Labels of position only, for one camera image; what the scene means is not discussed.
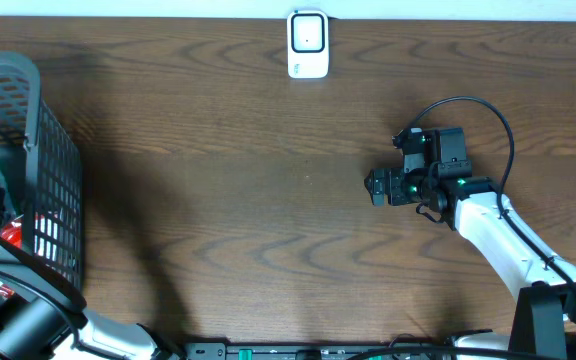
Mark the grey plastic basket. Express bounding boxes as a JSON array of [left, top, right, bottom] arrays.
[[0, 52, 84, 288]]

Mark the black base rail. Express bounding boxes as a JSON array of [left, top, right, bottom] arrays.
[[182, 332, 519, 360]]

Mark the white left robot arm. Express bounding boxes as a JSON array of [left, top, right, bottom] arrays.
[[0, 237, 186, 359]]

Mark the white barcode scanner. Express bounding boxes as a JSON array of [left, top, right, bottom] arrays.
[[286, 10, 330, 79]]

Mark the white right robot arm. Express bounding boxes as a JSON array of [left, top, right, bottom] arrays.
[[364, 168, 576, 298]]

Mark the red packaged item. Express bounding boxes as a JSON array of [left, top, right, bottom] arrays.
[[0, 214, 60, 251]]

